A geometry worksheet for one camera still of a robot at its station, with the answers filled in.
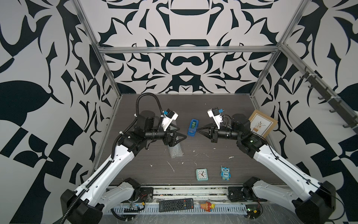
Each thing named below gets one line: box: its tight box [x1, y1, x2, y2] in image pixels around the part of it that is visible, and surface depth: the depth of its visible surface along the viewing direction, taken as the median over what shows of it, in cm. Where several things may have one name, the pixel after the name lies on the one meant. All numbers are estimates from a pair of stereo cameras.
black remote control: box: [158, 197, 195, 213], surface depth 71 cm
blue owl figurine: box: [220, 165, 232, 181], surface depth 82 cm
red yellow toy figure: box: [199, 201, 216, 213], surface depth 70 cm
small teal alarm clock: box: [195, 168, 209, 182], surface depth 81 cm
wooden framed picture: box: [248, 109, 279, 139], surface depth 91 cm
